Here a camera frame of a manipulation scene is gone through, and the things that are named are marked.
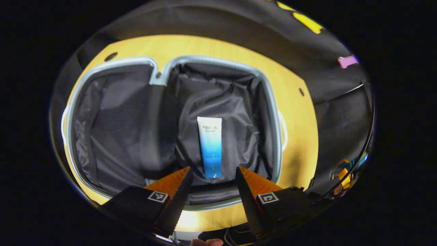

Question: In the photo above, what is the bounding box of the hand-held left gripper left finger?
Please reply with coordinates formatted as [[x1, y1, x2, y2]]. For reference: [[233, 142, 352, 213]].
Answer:
[[101, 166, 194, 238]]

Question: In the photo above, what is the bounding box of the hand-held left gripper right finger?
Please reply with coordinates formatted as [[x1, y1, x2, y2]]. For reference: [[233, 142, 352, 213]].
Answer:
[[235, 166, 333, 240]]

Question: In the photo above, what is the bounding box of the light blue suitcase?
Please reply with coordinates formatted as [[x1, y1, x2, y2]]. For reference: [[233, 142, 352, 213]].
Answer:
[[61, 55, 288, 211]]

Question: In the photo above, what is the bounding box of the black backdrop cloth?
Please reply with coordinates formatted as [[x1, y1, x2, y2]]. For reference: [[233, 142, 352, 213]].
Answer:
[[50, 0, 374, 199]]

